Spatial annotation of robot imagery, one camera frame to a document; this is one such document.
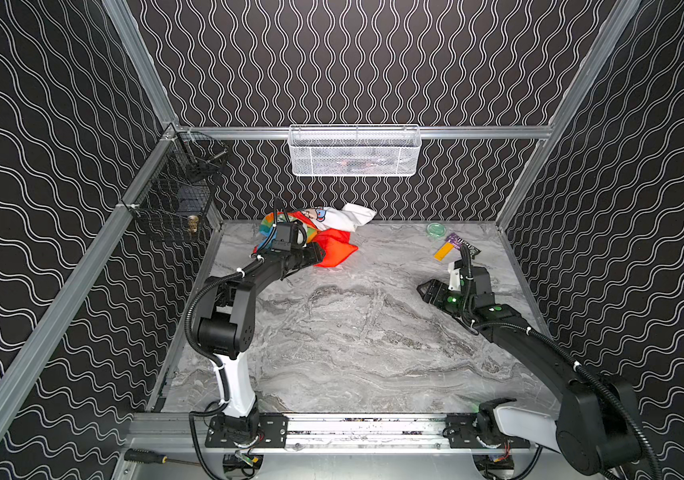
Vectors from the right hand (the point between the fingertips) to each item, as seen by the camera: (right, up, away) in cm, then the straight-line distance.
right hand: (428, 291), depth 87 cm
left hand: (-28, +11, +10) cm, 32 cm away
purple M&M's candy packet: (+19, +15, +26) cm, 36 cm away
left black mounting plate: (-42, -34, -12) cm, 55 cm away
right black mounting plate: (+5, -33, -13) cm, 36 cm away
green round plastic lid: (+12, +21, +31) cm, 39 cm away
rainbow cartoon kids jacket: (-30, +21, +26) cm, 45 cm away
